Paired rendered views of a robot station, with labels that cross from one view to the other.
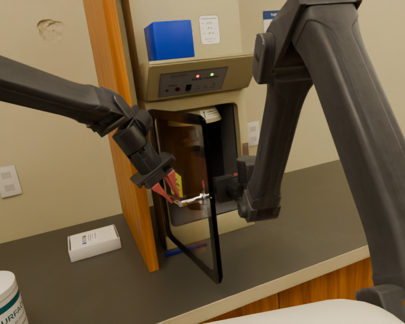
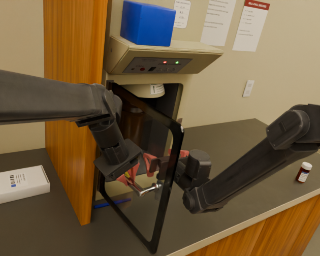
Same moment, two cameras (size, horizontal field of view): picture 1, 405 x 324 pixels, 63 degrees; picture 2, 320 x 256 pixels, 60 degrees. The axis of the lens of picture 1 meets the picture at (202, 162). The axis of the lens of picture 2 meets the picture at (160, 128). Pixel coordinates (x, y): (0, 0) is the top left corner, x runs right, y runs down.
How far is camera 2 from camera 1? 0.30 m
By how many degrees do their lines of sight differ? 19
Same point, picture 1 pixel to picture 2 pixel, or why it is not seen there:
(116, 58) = (96, 33)
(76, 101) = (77, 112)
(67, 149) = not seen: outside the picture
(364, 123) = not seen: outside the picture
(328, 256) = (228, 225)
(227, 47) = (190, 33)
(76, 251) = (6, 194)
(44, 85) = (56, 102)
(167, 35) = (152, 22)
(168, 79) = (139, 61)
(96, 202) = (20, 134)
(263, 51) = (297, 132)
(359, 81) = not seen: outside the picture
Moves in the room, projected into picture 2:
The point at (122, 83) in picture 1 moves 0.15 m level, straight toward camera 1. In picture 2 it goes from (96, 60) to (113, 81)
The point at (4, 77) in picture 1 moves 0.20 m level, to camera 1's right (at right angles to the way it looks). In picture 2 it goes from (25, 109) to (196, 120)
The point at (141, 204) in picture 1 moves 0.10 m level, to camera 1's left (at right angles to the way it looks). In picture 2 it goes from (88, 170) to (51, 170)
